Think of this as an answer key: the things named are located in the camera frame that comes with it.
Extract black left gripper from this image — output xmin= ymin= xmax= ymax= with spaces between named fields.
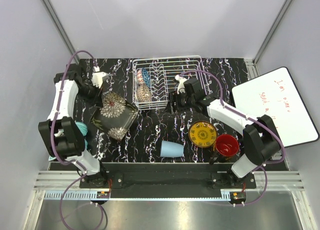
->
xmin=77 ymin=81 xmax=104 ymax=108

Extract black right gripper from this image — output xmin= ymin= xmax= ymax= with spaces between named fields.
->
xmin=164 ymin=90 xmax=195 ymax=115

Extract white wire dish rack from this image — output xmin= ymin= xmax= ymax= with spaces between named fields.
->
xmin=132 ymin=55 xmax=210 ymax=111

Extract beige patterned bowl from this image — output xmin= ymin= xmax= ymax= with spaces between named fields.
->
xmin=136 ymin=84 xmax=152 ymax=103

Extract black floral square plate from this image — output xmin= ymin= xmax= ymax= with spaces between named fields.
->
xmin=90 ymin=91 xmax=139 ymax=141

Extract blue patterned bowl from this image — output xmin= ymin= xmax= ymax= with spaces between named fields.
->
xmin=136 ymin=68 xmax=151 ymax=88

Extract light blue plastic cup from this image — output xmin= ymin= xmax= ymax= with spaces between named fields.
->
xmin=160 ymin=140 xmax=184 ymax=158

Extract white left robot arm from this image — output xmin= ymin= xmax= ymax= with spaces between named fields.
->
xmin=38 ymin=63 xmax=108 ymax=188

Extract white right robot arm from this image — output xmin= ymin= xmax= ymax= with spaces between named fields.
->
xmin=166 ymin=75 xmax=284 ymax=189

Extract black marble pattern mat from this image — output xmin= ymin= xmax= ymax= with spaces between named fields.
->
xmin=73 ymin=58 xmax=250 ymax=163

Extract teal cat-ear headphones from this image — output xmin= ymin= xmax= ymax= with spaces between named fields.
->
xmin=48 ymin=121 xmax=88 ymax=162

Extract yellow patterned plate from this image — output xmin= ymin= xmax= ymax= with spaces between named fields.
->
xmin=188 ymin=121 xmax=218 ymax=148

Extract red and black mug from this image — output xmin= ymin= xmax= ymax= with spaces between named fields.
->
xmin=209 ymin=134 xmax=240 ymax=165

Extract white dry-erase board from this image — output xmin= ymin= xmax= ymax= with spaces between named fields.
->
xmin=231 ymin=67 xmax=320 ymax=147

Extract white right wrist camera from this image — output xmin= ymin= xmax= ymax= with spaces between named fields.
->
xmin=175 ymin=75 xmax=187 ymax=94

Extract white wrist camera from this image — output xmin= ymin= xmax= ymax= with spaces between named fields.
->
xmin=91 ymin=66 xmax=109 ymax=89
xmin=175 ymin=75 xmax=187 ymax=94

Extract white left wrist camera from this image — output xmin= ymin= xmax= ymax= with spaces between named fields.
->
xmin=91 ymin=66 xmax=109 ymax=89

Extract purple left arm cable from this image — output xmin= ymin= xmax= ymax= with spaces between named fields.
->
xmin=48 ymin=49 xmax=109 ymax=230

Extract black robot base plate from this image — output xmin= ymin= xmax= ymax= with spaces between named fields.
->
xmin=79 ymin=162 xmax=257 ymax=201

